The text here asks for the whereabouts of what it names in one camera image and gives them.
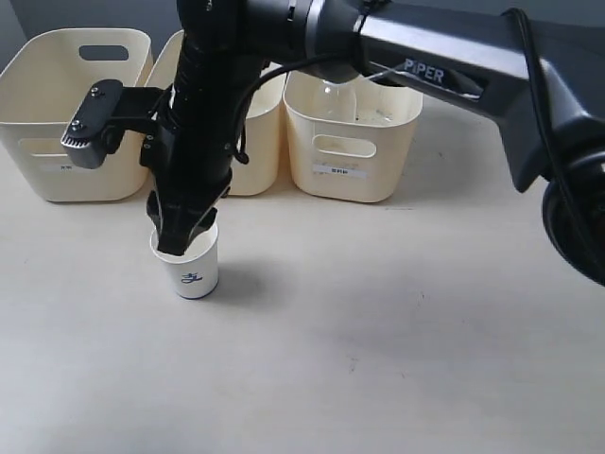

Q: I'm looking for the cream plastic bin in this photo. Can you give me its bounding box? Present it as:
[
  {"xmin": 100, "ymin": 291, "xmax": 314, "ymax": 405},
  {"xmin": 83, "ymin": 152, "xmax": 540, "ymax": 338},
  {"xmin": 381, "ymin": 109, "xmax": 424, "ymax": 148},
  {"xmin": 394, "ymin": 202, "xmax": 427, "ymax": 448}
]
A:
[
  {"xmin": 146, "ymin": 31, "xmax": 286, "ymax": 197},
  {"xmin": 1, "ymin": 27, "xmax": 153, "ymax": 202},
  {"xmin": 283, "ymin": 72, "xmax": 424, "ymax": 203}
]

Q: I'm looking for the right cream plastic bin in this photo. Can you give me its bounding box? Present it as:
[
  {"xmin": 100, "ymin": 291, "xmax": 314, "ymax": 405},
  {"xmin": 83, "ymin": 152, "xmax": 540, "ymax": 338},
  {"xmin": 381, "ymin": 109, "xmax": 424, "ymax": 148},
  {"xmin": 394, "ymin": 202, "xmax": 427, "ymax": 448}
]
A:
[{"xmin": 283, "ymin": 72, "xmax": 424, "ymax": 203}]

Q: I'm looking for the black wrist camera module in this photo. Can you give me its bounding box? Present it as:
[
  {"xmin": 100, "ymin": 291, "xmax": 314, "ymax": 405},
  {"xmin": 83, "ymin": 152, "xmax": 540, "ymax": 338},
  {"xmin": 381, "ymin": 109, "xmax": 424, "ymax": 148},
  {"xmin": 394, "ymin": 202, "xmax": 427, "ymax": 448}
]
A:
[{"xmin": 60, "ymin": 79, "xmax": 166, "ymax": 169}]

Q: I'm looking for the white paper cup blue logo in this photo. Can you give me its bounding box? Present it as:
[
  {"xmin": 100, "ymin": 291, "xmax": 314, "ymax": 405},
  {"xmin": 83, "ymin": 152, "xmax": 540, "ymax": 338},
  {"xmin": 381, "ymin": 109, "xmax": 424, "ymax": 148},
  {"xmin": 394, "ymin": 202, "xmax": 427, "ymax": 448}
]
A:
[{"xmin": 149, "ymin": 222, "xmax": 219, "ymax": 300}]

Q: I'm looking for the left cream plastic bin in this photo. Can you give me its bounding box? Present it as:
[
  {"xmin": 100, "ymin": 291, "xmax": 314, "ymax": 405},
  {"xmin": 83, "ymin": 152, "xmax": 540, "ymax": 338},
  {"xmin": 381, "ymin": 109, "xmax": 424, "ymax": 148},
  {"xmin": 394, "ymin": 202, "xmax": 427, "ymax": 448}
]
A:
[{"xmin": 1, "ymin": 27, "xmax": 153, "ymax": 202}]

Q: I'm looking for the clear plastic bottle white cap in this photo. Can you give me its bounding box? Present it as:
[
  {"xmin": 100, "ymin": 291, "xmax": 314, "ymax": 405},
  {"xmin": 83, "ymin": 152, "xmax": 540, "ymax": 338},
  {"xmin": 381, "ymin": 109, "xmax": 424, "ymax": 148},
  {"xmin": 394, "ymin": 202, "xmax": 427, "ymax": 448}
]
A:
[{"xmin": 310, "ymin": 79, "xmax": 406, "ymax": 127}]

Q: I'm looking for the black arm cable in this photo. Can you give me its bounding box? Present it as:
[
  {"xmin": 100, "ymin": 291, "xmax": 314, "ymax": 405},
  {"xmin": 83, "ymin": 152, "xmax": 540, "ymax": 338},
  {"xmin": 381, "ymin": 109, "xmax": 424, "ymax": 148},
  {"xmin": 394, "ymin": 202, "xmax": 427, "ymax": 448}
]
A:
[{"xmin": 221, "ymin": 9, "xmax": 576, "ymax": 200}]

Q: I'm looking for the middle cream plastic bin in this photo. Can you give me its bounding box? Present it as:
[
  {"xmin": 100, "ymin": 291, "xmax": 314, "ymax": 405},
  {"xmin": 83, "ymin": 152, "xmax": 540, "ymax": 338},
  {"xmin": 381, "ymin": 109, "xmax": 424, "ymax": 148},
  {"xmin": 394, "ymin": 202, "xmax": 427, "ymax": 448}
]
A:
[{"xmin": 146, "ymin": 31, "xmax": 286, "ymax": 197}]

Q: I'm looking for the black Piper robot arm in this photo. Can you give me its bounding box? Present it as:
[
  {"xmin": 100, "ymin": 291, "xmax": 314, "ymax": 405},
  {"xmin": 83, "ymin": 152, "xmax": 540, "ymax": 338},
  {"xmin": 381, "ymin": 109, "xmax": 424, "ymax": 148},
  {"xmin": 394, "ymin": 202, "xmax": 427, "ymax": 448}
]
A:
[{"xmin": 143, "ymin": 1, "xmax": 604, "ymax": 283}]

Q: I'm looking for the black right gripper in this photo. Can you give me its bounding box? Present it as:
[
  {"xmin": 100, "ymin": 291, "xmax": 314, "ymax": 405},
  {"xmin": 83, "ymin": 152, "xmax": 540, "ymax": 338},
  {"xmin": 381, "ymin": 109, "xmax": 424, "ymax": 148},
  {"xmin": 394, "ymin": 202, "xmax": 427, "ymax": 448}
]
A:
[{"xmin": 141, "ymin": 42, "xmax": 258, "ymax": 256}]

